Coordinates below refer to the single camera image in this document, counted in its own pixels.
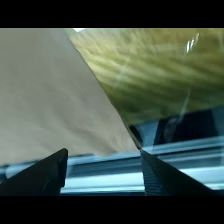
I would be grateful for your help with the beige garment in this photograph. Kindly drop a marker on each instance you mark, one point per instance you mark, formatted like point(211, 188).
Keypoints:
point(50, 96)

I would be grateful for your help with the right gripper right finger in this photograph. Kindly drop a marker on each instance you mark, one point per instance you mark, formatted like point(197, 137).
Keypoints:
point(163, 178)

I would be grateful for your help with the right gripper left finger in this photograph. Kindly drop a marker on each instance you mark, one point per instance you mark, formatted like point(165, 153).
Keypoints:
point(43, 176)

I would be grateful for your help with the silver frame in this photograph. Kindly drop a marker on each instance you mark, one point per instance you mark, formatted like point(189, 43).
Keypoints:
point(100, 173)

